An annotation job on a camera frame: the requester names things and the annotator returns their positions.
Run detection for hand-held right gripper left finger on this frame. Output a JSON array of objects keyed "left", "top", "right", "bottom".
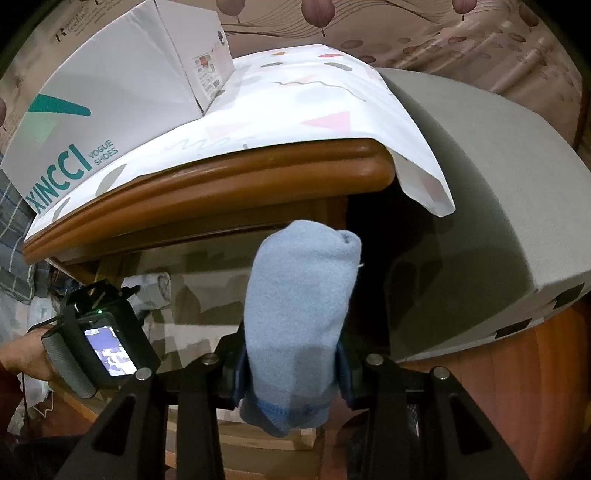
[{"left": 65, "top": 322, "right": 252, "bottom": 480}]

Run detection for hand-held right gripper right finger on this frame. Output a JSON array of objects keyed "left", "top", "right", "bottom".
[{"left": 335, "top": 342, "right": 529, "bottom": 480}]

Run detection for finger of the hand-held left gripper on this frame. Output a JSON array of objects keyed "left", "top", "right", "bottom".
[{"left": 88, "top": 278, "right": 141, "bottom": 301}]

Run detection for wooden drawer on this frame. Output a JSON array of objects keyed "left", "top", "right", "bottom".
[{"left": 51, "top": 231, "right": 356, "bottom": 480}]

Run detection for light blue sock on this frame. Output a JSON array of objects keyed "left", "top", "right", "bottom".
[{"left": 240, "top": 220, "right": 363, "bottom": 438}]

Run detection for white shoe box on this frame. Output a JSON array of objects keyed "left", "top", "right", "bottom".
[{"left": 0, "top": 0, "right": 235, "bottom": 217}]

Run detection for person's left forearm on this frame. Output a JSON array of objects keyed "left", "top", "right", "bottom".
[{"left": 0, "top": 330, "right": 58, "bottom": 386}]

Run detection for white sheer cloth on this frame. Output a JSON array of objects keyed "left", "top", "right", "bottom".
[{"left": 0, "top": 295, "right": 56, "bottom": 435}]

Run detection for grey plaid cloth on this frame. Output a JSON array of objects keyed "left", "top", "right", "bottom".
[{"left": 0, "top": 171, "right": 38, "bottom": 305}]

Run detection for wooden nightstand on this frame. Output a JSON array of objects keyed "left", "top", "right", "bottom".
[{"left": 21, "top": 136, "right": 399, "bottom": 296}]

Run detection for grey mattress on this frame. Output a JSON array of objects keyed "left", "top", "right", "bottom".
[{"left": 376, "top": 67, "right": 591, "bottom": 363}]

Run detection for white patterned cover cloth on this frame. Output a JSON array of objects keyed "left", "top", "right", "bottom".
[{"left": 23, "top": 44, "right": 457, "bottom": 252}]

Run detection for beige leaf print curtain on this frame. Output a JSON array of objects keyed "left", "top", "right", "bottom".
[{"left": 0, "top": 0, "right": 591, "bottom": 153}]

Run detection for wooden bed frame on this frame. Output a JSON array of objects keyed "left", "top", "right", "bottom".
[{"left": 397, "top": 281, "right": 591, "bottom": 480}]

